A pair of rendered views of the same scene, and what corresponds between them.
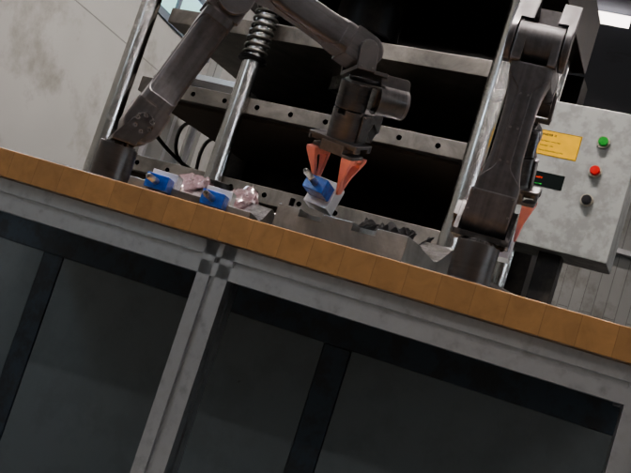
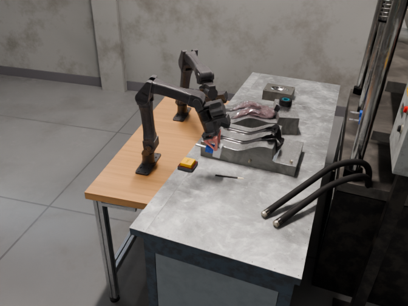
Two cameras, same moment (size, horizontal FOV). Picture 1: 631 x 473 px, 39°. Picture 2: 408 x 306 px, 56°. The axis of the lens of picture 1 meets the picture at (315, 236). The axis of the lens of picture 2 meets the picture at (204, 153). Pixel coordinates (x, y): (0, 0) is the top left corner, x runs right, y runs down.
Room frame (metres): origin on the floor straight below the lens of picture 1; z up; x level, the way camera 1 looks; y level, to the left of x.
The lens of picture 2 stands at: (1.42, -1.87, 1.89)
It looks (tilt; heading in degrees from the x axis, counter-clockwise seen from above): 32 degrees down; 86
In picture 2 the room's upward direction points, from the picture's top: 2 degrees clockwise
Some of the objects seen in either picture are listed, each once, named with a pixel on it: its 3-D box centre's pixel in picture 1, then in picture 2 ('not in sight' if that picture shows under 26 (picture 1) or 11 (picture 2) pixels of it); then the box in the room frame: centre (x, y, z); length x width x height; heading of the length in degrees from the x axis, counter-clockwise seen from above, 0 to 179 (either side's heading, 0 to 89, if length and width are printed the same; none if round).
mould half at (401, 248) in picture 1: (378, 257); (252, 142); (1.81, -0.14, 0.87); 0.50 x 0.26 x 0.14; 156
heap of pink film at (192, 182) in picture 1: (220, 194); (254, 108); (1.87, 0.22, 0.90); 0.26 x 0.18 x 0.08; 173
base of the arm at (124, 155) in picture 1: (112, 166); (182, 108); (1.44, 0.35, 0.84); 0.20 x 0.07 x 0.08; 73
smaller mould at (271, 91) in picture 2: not in sight; (278, 93); (2.12, 0.61, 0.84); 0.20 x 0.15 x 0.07; 156
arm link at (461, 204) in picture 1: (483, 225); (149, 146); (1.27, -0.22, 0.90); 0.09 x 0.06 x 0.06; 76
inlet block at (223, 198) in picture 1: (212, 199); not in sight; (1.60, 0.20, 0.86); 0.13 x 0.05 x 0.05; 173
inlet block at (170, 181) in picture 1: (157, 182); not in sight; (1.61, 0.30, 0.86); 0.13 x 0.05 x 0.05; 173
